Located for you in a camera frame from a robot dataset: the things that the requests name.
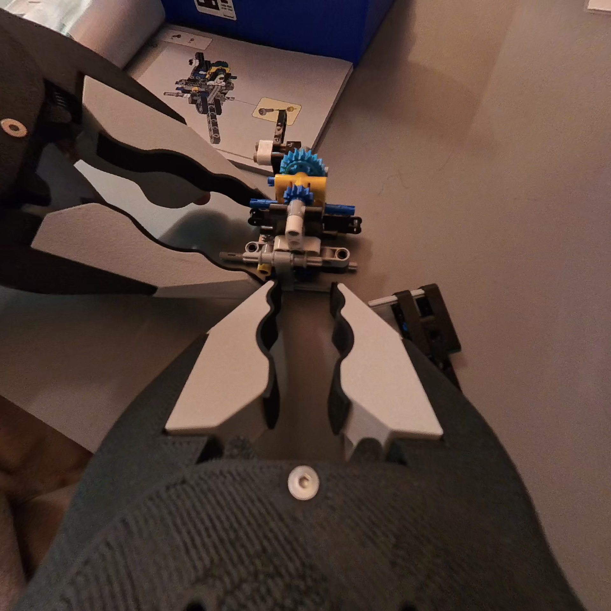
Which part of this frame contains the blue box with tag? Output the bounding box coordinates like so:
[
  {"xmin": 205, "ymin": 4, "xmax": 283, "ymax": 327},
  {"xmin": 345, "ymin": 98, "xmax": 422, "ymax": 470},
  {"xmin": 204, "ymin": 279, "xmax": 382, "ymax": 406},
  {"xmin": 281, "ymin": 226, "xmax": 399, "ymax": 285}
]
[{"xmin": 160, "ymin": 0, "xmax": 397, "ymax": 65}]

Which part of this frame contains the lego instruction booklet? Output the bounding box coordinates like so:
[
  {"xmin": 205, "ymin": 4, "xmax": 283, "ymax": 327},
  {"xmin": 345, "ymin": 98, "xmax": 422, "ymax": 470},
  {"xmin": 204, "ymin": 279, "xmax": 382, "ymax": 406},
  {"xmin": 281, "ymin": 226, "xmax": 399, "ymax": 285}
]
[{"xmin": 125, "ymin": 25, "xmax": 355, "ymax": 175}]

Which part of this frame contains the black lego beam assembly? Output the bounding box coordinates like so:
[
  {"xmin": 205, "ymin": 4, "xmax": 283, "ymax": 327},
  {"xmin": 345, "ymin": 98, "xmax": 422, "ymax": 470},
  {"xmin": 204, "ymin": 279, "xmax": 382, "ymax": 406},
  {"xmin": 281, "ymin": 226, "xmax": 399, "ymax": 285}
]
[{"xmin": 368, "ymin": 283, "xmax": 463, "ymax": 387}]

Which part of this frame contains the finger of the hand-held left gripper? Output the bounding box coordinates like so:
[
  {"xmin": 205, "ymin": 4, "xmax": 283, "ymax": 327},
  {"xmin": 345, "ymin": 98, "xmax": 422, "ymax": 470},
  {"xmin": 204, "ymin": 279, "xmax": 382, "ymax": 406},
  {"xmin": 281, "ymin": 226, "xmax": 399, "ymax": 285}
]
[
  {"xmin": 72, "ymin": 73, "xmax": 270, "ymax": 211},
  {"xmin": 30, "ymin": 200, "xmax": 265, "ymax": 300}
]

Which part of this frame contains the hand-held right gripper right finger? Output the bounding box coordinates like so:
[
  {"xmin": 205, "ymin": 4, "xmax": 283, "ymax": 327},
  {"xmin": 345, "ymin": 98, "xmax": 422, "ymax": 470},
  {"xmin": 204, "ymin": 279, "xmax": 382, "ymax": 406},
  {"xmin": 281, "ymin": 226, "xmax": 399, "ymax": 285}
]
[{"xmin": 328, "ymin": 281, "xmax": 445, "ymax": 463}]

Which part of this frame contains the lego gear model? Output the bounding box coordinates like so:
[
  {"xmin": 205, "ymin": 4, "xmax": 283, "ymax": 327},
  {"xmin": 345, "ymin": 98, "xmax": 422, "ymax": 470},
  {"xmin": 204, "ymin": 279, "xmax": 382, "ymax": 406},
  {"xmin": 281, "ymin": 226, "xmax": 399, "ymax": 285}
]
[{"xmin": 220, "ymin": 107, "xmax": 362, "ymax": 292}]

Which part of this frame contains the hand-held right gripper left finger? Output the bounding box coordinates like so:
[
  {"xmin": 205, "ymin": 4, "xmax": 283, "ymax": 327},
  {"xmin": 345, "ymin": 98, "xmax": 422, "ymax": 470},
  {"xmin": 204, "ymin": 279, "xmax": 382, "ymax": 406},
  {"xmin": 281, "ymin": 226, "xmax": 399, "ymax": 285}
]
[{"xmin": 164, "ymin": 279, "xmax": 286, "ymax": 437}]

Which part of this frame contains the silver grey cylinder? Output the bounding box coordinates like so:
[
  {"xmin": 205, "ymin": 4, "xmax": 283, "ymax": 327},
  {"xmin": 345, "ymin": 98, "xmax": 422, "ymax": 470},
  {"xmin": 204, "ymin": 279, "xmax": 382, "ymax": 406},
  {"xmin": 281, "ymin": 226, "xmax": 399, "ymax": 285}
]
[{"xmin": 62, "ymin": 0, "xmax": 165, "ymax": 67}]

